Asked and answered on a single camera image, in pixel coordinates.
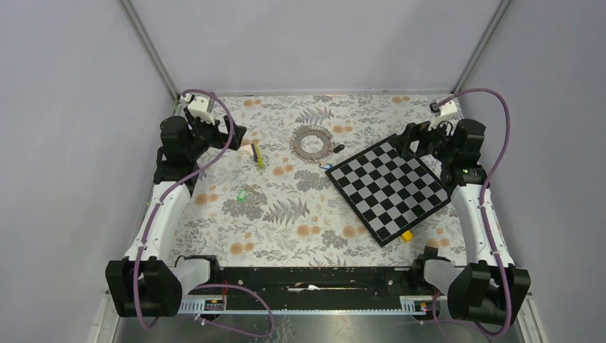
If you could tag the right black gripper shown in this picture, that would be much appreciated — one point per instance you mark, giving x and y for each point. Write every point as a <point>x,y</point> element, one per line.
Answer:
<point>420,132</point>

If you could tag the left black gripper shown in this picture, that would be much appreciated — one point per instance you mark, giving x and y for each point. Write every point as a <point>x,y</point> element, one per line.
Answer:
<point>221,139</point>

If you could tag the black key fob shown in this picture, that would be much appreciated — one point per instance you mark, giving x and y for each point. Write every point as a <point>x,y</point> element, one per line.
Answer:
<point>338,148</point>

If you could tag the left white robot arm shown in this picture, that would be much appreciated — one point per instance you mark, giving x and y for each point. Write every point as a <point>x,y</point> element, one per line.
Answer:
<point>142,283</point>

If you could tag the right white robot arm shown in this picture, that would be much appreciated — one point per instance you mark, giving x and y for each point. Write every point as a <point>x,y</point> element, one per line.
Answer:
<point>490,289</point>

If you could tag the yellow and purple block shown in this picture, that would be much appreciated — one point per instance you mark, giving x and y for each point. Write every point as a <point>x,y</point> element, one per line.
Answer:
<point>257,155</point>

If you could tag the black white checkerboard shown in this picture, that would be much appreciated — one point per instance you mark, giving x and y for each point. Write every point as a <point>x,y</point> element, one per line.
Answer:
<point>389,193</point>

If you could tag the key with green tag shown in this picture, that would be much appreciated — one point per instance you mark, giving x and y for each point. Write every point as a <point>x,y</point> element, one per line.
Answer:
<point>242,195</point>

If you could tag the yellow cube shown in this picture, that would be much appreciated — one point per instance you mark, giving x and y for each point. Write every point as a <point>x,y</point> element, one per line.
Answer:
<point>407,236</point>

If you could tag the floral patterned mat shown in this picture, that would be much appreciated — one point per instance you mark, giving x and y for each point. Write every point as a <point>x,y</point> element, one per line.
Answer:
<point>293,216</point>

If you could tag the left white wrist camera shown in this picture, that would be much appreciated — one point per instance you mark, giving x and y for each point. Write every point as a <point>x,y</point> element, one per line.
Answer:
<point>198,107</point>

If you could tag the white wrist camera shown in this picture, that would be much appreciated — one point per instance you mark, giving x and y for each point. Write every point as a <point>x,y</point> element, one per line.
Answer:
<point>198,107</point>
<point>443,112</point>

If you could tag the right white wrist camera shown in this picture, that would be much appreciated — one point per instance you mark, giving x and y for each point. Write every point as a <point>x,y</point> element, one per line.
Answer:
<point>443,112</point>

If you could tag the right aluminium frame post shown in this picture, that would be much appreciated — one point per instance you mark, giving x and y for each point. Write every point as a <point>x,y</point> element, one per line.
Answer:
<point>490,29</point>

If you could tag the aluminium frame post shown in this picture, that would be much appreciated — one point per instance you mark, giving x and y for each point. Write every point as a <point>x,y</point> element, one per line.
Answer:
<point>490,29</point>
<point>153,55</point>

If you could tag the left aluminium frame post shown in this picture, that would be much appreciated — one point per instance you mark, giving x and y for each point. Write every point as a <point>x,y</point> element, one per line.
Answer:
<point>153,55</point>

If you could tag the slotted cable duct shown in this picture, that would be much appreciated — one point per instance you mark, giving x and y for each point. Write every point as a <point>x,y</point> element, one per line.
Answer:
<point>306,304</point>

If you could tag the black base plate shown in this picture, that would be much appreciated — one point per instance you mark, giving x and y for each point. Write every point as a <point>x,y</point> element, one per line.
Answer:
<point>262,283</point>

